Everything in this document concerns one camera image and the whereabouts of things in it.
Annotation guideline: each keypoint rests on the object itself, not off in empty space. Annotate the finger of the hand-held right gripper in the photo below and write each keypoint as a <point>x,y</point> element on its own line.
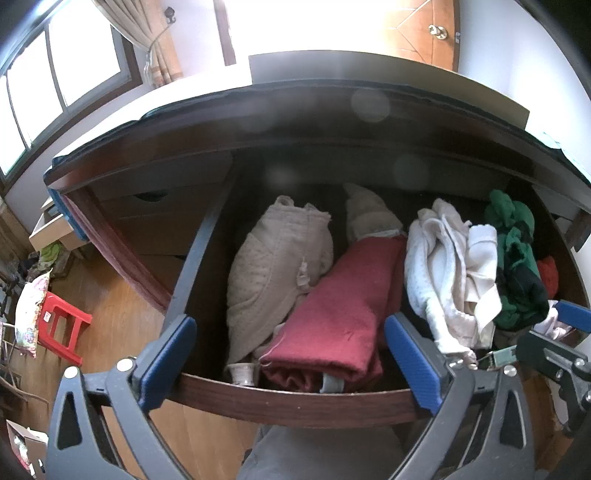
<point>575,316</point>
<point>545,350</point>

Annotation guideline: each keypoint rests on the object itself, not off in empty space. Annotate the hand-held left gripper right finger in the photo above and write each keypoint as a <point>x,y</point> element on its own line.
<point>415,364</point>

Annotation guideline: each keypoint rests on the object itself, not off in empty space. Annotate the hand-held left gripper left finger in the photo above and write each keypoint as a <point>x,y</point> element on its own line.
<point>161,364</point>

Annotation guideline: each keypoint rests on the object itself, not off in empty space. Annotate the green underwear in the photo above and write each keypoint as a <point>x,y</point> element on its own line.
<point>517,258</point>

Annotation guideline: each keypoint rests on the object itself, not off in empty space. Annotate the grey sock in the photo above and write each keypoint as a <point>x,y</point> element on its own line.
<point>331,384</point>

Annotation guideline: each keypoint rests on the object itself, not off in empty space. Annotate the maroon underwear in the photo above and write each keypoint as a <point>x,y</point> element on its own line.
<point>337,314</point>

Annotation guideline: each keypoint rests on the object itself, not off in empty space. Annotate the dark wooden drawer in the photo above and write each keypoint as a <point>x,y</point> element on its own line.
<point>286,404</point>

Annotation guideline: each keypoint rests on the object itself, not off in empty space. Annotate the cream dotted underwear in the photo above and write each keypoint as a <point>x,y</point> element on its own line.
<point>272,277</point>

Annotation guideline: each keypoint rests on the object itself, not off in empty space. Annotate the tan knit underwear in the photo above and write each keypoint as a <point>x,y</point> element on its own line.
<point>369,212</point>

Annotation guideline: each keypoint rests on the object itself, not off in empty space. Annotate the closed wooden drawer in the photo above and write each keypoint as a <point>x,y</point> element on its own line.
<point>184,203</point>

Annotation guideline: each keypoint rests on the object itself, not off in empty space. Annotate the small green metal tag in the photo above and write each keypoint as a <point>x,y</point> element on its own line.
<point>501,357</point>

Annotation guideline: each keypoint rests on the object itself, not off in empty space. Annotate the small white plastic cup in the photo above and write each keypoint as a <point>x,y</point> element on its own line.
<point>241,374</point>

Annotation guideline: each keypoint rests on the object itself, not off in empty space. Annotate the white fleece garment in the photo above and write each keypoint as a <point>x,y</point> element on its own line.
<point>429,277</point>

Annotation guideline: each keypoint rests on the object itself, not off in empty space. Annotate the red plastic stool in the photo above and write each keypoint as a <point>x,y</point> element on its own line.
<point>60,314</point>

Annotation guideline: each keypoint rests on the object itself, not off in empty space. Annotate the white ribbed cloth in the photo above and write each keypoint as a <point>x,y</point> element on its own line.
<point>482,249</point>

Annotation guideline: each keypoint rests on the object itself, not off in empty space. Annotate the floral pillow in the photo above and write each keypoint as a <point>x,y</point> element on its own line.
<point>30,314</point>

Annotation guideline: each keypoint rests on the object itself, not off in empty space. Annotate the cardboard box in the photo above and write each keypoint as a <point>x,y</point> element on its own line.
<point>32,447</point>

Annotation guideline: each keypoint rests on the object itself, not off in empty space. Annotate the light green cloth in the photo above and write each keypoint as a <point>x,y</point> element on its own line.
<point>51,256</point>

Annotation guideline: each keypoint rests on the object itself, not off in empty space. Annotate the white box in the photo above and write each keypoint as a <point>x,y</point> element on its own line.
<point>55,230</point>

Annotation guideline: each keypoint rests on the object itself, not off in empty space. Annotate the blue plaid tablecloth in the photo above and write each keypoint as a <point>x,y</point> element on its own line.
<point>69,212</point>

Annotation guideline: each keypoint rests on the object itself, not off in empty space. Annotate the tan curtain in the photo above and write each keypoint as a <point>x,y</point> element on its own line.
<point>164,60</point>

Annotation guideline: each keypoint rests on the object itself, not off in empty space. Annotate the brass door knob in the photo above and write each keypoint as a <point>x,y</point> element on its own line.
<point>437,31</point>

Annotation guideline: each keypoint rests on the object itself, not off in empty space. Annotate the orange wooden door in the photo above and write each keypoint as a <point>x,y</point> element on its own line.
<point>415,41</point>

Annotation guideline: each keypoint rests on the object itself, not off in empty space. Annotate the dark framed window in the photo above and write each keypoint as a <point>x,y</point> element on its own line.
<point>83,55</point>

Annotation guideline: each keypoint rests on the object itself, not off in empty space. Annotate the black wall hook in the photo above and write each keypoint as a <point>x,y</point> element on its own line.
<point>171,14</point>

